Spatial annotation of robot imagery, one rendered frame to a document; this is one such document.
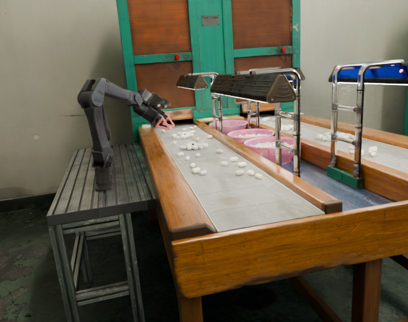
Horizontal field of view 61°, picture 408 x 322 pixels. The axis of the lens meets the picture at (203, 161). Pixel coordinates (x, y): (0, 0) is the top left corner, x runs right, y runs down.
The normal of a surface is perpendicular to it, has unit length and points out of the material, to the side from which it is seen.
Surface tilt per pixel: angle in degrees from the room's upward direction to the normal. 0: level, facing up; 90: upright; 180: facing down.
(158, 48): 90
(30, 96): 90
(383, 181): 90
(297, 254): 90
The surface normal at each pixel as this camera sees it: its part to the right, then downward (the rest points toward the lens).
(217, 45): 0.22, 0.23
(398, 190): -0.97, 0.12
